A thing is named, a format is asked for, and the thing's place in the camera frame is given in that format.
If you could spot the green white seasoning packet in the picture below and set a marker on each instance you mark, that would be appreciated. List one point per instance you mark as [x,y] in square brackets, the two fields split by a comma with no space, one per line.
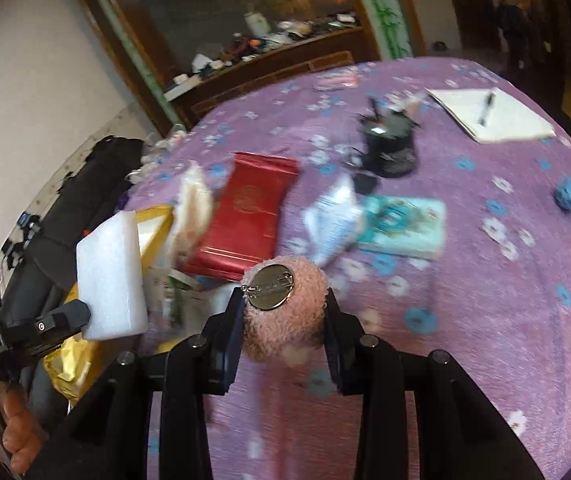
[170,291]

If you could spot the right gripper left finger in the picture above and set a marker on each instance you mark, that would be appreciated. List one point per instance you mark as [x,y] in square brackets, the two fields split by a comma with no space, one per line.
[106,435]

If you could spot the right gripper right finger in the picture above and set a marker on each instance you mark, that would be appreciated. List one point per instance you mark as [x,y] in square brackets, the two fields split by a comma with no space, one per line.
[461,435]

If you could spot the white foam block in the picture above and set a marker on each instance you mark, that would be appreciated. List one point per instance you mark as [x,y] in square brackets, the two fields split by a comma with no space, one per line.
[109,279]

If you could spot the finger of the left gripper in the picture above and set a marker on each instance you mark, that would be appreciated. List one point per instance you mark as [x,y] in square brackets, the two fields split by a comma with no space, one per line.
[59,324]

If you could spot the white plastic bags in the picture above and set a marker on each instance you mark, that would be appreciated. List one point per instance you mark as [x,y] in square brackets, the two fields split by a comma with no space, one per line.
[156,149]

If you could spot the white foam box yellow tape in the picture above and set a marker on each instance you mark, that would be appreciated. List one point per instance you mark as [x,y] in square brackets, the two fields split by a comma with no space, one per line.
[153,226]

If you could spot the pink fluffy pouch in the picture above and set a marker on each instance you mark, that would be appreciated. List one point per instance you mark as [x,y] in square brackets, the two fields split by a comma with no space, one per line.
[285,307]

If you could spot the purple floral tablecloth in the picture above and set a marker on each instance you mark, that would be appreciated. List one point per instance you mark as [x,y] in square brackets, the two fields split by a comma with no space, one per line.
[498,299]

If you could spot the white red snack bag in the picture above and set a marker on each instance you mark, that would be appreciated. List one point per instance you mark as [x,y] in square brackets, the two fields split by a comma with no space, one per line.
[192,215]

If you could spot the black pen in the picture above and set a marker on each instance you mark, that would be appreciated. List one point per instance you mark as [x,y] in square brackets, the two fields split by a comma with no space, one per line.
[486,108]

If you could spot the person in dark clothes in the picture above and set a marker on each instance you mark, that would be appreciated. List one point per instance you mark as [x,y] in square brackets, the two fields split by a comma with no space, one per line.
[513,26]

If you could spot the teal cartoon tissue pack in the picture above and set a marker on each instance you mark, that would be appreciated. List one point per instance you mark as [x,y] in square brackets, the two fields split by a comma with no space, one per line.
[412,227]

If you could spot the red foil pouch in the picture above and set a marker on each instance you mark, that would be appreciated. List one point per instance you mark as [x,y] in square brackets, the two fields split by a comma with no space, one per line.
[244,228]

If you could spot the white blue wet wipe pack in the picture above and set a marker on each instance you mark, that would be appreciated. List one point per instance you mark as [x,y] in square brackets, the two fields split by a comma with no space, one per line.
[334,221]

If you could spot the white thermos jug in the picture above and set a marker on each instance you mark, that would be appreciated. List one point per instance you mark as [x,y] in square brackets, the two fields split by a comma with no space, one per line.
[257,23]

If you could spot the black cylindrical motor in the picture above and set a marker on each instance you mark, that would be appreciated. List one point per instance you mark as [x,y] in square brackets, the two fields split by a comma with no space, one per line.
[388,143]

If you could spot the white notepad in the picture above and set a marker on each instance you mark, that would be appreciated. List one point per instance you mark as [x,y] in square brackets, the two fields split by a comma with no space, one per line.
[510,120]

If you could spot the wooden cabinet counter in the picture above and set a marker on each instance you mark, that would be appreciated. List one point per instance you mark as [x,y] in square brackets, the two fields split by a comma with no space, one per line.
[333,50]

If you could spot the person's left hand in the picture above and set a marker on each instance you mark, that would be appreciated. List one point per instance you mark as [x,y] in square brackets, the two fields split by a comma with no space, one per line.
[23,437]

